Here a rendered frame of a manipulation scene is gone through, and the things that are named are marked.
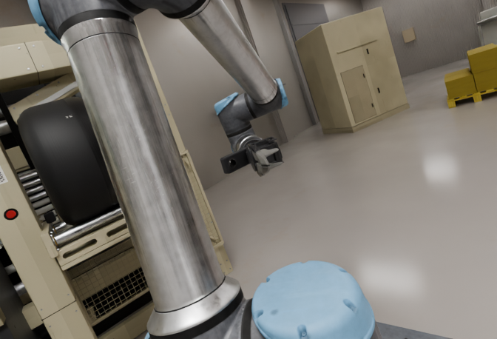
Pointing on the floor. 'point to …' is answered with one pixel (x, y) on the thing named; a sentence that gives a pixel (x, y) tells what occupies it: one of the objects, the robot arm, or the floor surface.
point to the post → (38, 262)
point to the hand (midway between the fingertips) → (264, 165)
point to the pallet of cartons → (473, 76)
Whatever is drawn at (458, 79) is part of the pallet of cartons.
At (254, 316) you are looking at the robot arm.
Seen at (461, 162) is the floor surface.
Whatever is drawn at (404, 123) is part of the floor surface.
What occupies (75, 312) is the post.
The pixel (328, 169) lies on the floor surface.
